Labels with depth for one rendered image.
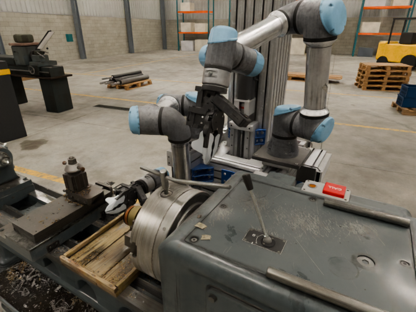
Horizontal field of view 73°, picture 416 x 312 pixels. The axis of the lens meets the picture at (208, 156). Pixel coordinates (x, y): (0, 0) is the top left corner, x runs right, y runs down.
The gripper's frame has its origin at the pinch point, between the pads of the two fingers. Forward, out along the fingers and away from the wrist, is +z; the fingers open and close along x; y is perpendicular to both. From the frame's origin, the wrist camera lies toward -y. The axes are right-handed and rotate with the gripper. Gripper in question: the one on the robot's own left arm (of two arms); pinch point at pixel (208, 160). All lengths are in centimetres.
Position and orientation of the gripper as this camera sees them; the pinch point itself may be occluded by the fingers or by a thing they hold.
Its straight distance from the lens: 77.9
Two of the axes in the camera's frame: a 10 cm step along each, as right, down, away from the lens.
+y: -8.6, -2.1, 4.6
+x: -4.8, 0.4, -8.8
